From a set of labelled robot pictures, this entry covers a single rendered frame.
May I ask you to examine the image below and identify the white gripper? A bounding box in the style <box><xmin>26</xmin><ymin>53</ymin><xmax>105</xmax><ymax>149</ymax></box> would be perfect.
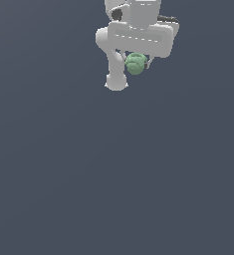
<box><xmin>107</xmin><ymin>20</ymin><xmax>175</xmax><ymax>71</ymax></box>

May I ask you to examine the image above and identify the green round object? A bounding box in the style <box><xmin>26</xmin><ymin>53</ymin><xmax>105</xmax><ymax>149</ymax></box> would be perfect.
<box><xmin>124</xmin><ymin>52</ymin><xmax>148</xmax><ymax>76</ymax></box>

